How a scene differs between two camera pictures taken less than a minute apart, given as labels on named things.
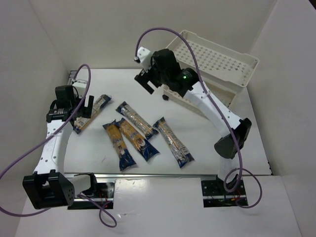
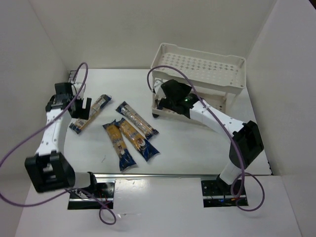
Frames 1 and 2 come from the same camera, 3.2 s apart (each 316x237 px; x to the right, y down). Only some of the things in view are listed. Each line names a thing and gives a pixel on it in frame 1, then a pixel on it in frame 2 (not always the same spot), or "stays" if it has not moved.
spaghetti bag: (80, 123) stays
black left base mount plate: (104, 193) stays
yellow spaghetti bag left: (124, 155) stays
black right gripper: (150, 80) to (169, 103)
